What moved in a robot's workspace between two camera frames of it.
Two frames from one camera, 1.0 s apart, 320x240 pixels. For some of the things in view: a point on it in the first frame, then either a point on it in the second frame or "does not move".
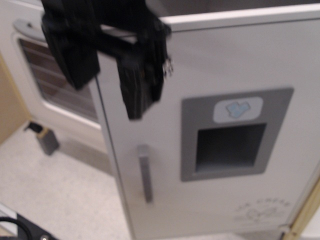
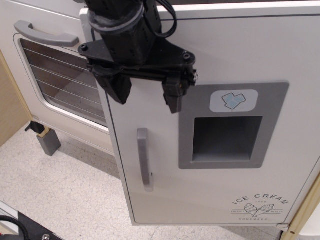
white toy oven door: (48, 98) does not move
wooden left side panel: (14, 113) does not move
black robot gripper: (130, 29) -> (136, 52)
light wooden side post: (310, 207) does not move
